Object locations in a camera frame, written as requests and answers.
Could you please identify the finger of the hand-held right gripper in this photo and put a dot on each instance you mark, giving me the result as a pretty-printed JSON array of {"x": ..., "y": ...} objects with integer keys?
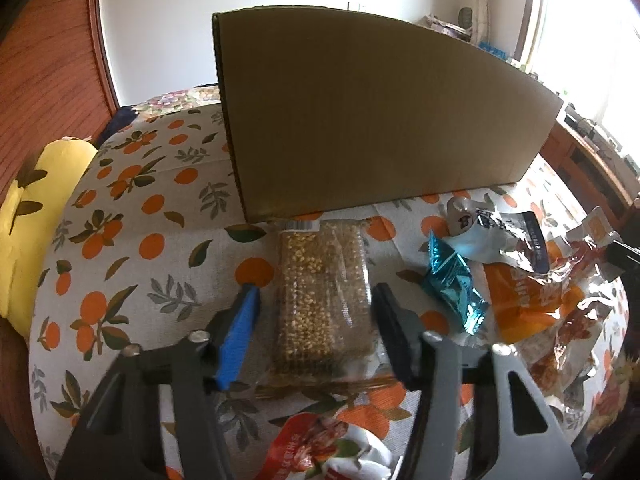
[{"x": 625, "y": 260}]

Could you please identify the dark blue cloth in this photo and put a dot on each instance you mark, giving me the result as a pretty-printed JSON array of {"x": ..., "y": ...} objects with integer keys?
[{"x": 117, "y": 122}]

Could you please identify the orange snack packet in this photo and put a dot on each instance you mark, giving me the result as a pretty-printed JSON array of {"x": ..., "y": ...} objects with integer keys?
[{"x": 525, "y": 305}]

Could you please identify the red and white snack packet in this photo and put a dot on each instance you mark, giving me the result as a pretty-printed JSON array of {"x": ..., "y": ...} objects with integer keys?
[{"x": 325, "y": 445}]

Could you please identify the white and navy snack packet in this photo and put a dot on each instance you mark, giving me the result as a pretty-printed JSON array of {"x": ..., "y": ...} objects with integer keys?
[{"x": 500, "y": 237}]

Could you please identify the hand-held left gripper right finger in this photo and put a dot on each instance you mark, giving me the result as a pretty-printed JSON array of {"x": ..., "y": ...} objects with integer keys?
[{"x": 392, "y": 330}]

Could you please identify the clear packet of red snacks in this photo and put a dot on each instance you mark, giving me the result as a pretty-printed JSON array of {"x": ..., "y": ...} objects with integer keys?
[{"x": 570, "y": 350}]

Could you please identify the yellow plush pillow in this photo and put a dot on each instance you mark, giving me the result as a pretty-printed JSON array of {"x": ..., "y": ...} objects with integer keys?
[{"x": 35, "y": 220}]

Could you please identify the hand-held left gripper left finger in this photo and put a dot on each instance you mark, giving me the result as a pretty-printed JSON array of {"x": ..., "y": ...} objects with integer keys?
[{"x": 240, "y": 330}]

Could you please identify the brown wooden panel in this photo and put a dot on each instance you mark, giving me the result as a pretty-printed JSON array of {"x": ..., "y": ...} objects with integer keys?
[{"x": 45, "y": 60}]

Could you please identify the window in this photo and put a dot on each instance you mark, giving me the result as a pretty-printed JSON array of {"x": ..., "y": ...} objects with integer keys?
[{"x": 590, "y": 35}]

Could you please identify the blue foil snack packet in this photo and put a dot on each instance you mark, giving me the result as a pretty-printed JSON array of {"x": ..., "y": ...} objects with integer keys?
[{"x": 452, "y": 280}]

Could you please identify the clear packet with orange label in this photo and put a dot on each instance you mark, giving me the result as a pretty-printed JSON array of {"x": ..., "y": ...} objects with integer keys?
[{"x": 595, "y": 230}]

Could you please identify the orange fruit print cloth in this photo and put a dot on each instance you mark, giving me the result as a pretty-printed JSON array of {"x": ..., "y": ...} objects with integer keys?
[{"x": 150, "y": 210}]

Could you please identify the brown cardboard box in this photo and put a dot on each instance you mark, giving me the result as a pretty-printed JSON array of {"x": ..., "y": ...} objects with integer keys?
[{"x": 375, "y": 120}]

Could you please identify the clear grain bar packet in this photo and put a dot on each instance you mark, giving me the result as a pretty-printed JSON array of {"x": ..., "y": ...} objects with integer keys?
[{"x": 320, "y": 290}]

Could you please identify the floral quilt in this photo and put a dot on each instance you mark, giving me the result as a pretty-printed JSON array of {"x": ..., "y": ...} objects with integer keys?
[{"x": 175, "y": 97}]

